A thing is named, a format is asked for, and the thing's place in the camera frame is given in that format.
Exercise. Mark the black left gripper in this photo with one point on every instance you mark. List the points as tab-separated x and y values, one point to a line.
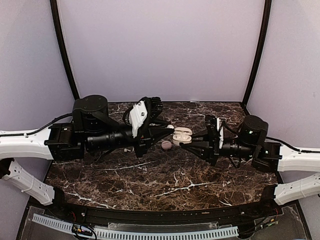
149	134

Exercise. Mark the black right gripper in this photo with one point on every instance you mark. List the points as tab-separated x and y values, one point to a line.
210	148

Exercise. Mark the pink earbud charging case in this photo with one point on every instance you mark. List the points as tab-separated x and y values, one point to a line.
166	145

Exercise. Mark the white charging case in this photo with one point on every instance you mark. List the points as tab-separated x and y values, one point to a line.
182	135

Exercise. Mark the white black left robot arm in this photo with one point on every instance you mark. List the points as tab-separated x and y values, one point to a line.
91	130

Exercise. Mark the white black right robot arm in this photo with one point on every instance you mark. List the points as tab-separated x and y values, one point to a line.
250	142

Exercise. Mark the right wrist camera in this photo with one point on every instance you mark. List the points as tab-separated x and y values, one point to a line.
215	130

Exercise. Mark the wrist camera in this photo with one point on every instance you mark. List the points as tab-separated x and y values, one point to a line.
141	114
215	130

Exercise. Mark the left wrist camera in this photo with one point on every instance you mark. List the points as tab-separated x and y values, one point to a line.
141	114

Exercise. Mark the black front aluminium rail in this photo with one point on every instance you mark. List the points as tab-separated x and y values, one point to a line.
239	214

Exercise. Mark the white slotted cable duct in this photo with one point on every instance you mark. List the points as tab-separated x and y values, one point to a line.
117	231

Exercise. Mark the black right frame post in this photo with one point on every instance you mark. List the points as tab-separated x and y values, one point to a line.
258	52

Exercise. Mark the black frame post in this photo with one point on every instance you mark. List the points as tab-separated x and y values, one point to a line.
258	52
62	48

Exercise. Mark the black left frame post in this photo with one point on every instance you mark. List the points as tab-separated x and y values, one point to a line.
62	48

